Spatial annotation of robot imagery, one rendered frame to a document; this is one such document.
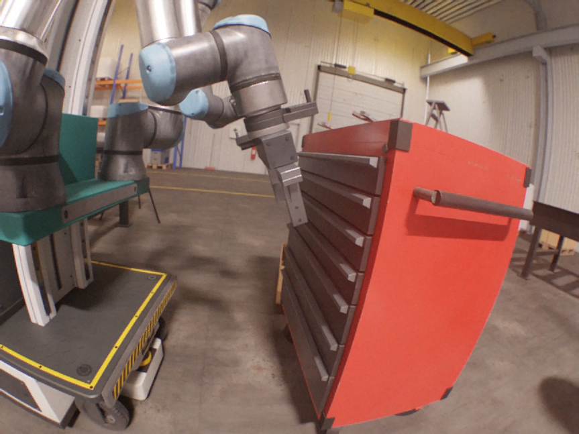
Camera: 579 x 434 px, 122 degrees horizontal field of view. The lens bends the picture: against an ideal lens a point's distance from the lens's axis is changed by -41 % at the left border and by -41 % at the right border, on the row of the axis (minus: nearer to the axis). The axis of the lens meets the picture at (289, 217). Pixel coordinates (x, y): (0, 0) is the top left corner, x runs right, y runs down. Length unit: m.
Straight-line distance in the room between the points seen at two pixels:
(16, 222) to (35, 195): 0.06
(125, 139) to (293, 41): 11.10
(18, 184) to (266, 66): 0.50
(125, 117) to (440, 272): 1.00
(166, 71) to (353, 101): 11.49
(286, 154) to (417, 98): 13.33
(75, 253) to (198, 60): 0.83
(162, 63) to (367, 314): 0.56
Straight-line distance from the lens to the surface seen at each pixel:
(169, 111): 1.08
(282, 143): 0.42
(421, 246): 0.56
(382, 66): 13.00
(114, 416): 0.92
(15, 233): 0.59
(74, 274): 1.12
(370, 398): 0.79
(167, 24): 0.58
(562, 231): 3.47
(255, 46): 0.45
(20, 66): 0.45
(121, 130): 0.97
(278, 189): 0.57
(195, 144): 10.87
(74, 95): 1.02
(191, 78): 0.42
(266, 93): 0.44
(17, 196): 0.59
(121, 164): 0.96
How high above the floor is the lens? 0.85
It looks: 13 degrees down
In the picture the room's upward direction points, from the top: 8 degrees clockwise
